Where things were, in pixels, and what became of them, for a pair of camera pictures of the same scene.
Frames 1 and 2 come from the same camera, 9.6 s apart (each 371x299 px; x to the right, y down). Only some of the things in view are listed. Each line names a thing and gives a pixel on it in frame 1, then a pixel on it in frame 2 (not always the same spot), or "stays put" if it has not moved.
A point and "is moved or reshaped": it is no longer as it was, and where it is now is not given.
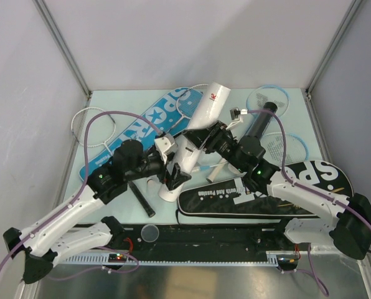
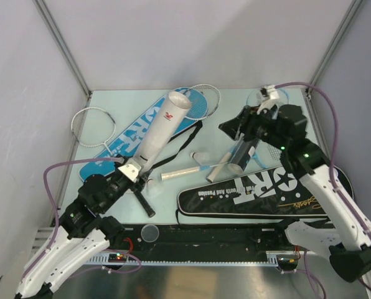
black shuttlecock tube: [262, 120] is moved or reshaped
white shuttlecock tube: [187, 154] to [162, 129]
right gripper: [200, 136] to [243, 123]
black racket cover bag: [232, 198] stays put
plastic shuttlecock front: [152, 187] stays put
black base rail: [191, 245] stays put
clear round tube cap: [150, 233] stays put
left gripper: [177, 177] to [142, 179]
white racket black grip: [94, 127] stays put
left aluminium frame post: [63, 44] stays put
